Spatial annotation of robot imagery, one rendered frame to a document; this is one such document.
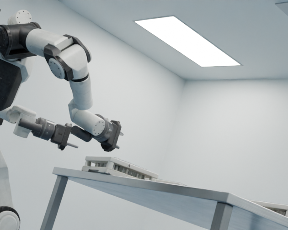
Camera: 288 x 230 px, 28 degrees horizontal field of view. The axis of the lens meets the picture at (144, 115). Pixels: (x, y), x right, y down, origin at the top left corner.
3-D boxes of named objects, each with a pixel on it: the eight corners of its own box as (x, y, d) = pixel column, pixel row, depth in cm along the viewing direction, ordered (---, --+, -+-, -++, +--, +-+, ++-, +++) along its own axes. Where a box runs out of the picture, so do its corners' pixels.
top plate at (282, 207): (281, 218, 255) (282, 214, 256) (328, 226, 235) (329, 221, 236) (244, 203, 242) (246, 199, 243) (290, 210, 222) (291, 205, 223)
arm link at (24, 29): (18, 30, 195) (-2, 23, 204) (18, 55, 198) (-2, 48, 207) (47, 27, 203) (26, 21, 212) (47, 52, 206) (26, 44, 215)
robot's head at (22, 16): (11, 27, 222) (18, 6, 224) (3, 31, 231) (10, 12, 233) (26, 34, 225) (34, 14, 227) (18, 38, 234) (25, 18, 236)
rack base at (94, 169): (126, 186, 265) (128, 181, 266) (154, 190, 244) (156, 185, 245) (81, 170, 254) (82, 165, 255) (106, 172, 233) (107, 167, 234)
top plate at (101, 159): (129, 176, 267) (130, 172, 267) (157, 179, 245) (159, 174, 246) (84, 159, 255) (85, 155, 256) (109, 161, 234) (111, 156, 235)
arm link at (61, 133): (68, 124, 263) (44, 116, 259) (74, 123, 254) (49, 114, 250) (60, 150, 260) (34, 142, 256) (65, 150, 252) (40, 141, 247)
